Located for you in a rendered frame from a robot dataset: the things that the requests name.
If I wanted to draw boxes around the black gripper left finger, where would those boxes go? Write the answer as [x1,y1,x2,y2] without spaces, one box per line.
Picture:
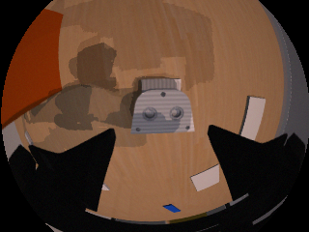
[28,129,116,212]

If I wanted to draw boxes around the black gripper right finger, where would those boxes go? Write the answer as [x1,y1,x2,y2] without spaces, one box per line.
[208,125,287,201]

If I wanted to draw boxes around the blue flat bar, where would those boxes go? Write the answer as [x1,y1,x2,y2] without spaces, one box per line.
[163,204,181,213]

